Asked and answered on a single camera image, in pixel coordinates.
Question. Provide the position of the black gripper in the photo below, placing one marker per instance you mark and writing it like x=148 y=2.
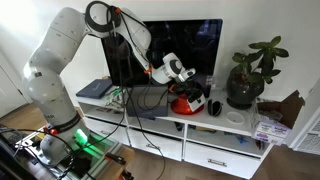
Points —
x=189 y=88

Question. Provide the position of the robot base platform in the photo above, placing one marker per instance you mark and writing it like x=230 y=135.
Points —
x=95 y=158

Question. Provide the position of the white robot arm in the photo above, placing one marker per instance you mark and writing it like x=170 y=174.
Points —
x=53 y=58

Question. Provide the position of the grey open box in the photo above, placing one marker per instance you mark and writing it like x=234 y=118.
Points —
x=148 y=101

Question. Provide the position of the dark blue flat box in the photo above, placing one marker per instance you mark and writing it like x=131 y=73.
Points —
x=96 y=89

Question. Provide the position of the brown cardboard box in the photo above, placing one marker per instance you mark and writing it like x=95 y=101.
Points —
x=289 y=108

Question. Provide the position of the red sequin hat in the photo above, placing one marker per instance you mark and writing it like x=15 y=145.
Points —
x=181 y=106

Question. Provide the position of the black flat television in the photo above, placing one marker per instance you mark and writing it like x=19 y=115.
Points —
x=194 y=42

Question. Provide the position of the white round dish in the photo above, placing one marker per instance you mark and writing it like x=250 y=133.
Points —
x=235 y=117

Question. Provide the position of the potted green plant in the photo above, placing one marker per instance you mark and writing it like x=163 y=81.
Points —
x=246 y=80

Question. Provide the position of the white tv stand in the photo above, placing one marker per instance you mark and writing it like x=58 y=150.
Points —
x=201 y=139

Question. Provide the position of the white labelled package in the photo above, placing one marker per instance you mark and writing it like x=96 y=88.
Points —
x=268 y=126

